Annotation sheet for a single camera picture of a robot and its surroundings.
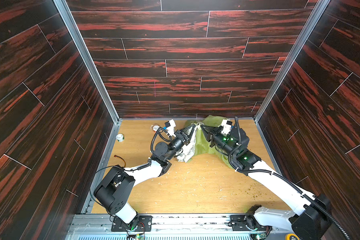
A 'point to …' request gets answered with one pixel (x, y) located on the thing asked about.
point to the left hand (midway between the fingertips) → (196, 127)
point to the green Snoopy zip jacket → (199, 144)
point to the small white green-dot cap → (120, 137)
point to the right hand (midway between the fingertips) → (202, 123)
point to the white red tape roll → (154, 127)
